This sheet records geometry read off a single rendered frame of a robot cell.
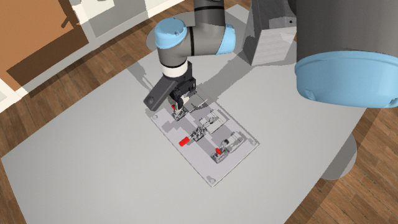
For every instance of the red-handled toggle clamp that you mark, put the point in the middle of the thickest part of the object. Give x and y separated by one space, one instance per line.
196 136

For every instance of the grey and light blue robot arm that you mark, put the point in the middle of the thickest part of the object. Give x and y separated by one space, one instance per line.
347 50

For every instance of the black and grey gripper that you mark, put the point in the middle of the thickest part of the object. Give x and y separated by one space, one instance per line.
185 81

